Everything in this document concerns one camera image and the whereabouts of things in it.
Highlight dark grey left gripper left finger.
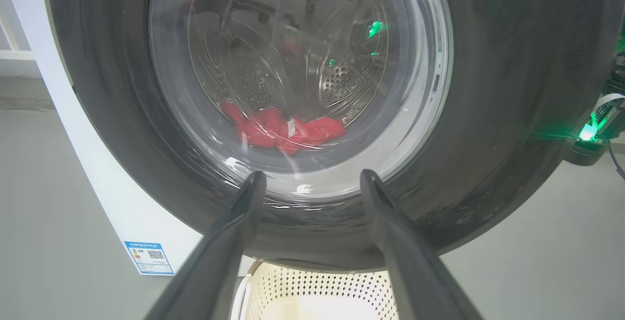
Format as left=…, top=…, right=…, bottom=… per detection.
left=144, top=171, right=268, bottom=320

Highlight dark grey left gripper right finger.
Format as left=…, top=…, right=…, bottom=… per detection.
left=360, top=169, right=484, bottom=320

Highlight red garment with white trim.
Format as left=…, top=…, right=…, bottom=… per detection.
left=220, top=101, right=347, bottom=156

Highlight black washing machine door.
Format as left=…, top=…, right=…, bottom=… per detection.
left=42, top=0, right=625, bottom=272

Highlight cream perforated laundry basket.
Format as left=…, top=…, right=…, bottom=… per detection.
left=229, top=259, right=400, bottom=320

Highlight white washing machine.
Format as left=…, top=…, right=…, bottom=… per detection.
left=0, top=0, right=257, bottom=277

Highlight steel washing machine drum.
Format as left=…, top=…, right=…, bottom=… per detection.
left=188, top=0, right=391, bottom=130

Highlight blue energy label sticker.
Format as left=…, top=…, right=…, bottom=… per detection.
left=124, top=241, right=175, bottom=276

